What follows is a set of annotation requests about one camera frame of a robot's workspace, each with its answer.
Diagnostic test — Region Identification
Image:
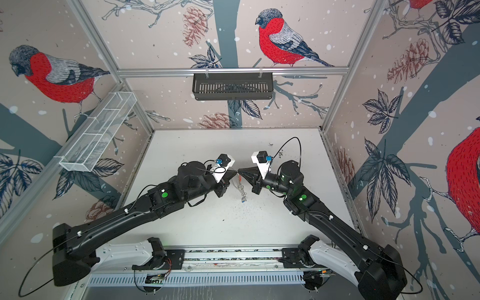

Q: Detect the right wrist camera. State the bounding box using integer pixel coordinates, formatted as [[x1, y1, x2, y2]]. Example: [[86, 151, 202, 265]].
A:
[[251, 151, 272, 180]]

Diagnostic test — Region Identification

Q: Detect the horizontal aluminium frame bar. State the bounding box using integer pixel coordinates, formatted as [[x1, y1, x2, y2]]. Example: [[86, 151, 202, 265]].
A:
[[117, 66, 350, 78]]

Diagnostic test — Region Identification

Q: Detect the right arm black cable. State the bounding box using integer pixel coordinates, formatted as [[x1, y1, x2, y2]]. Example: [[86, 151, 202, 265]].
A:
[[269, 136, 303, 166]]

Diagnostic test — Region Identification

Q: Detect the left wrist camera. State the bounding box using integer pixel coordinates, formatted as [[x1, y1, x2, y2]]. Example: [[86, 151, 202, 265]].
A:
[[210, 154, 235, 183]]

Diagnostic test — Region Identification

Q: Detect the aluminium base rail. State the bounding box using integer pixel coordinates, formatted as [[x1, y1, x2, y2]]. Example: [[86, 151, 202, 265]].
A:
[[76, 245, 338, 288]]

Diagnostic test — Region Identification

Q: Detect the silver metal carabiner keyring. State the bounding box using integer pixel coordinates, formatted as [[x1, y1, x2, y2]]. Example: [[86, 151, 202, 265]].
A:
[[236, 175, 247, 199]]

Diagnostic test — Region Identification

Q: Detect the black hanging wire basket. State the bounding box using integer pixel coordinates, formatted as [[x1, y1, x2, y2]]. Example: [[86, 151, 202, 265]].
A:
[[192, 72, 274, 101]]

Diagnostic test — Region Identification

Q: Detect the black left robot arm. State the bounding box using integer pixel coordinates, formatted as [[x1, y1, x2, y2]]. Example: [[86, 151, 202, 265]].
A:
[[52, 156, 236, 286]]

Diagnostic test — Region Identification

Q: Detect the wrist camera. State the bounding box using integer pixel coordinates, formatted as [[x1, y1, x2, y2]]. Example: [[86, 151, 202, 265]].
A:
[[251, 151, 272, 180], [210, 154, 235, 183]]

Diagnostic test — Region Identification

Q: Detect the white mesh wire shelf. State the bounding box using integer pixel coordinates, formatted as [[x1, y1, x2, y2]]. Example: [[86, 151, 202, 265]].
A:
[[59, 91, 137, 172]]

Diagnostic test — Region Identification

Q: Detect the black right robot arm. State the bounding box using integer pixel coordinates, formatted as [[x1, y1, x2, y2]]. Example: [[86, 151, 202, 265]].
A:
[[238, 161, 407, 300]]

